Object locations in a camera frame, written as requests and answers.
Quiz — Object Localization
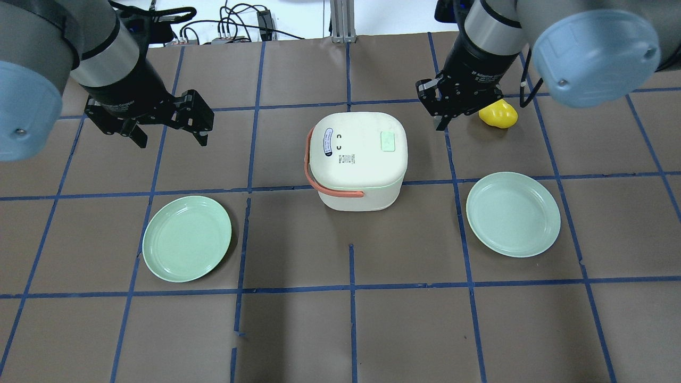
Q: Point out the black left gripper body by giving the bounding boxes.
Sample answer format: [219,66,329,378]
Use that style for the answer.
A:
[85,57,175,127]

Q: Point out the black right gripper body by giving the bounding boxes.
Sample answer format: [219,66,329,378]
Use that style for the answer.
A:
[423,29,523,115]

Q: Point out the white rice cooker orange handle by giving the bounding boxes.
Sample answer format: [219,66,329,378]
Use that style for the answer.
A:
[304,112,409,212]

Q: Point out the green plate near left arm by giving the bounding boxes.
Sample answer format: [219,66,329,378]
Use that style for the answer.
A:
[142,195,232,283]

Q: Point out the green plate near right arm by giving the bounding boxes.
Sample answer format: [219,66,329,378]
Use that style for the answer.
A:
[466,172,561,259]

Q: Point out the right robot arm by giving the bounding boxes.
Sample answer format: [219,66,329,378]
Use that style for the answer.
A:
[415,1,680,131]

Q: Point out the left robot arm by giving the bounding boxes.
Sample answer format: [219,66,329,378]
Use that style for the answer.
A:
[1,1,214,162]

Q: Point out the yellow toy pepper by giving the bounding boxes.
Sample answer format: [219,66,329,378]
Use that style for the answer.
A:
[478,99,519,129]

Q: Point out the black power adapter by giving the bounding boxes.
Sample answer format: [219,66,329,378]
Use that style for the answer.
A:
[257,9,275,41]

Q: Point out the brown paper table mat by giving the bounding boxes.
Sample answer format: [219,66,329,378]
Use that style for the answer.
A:
[1,32,680,382]

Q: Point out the aluminium frame post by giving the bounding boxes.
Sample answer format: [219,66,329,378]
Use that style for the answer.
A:
[330,0,357,44]

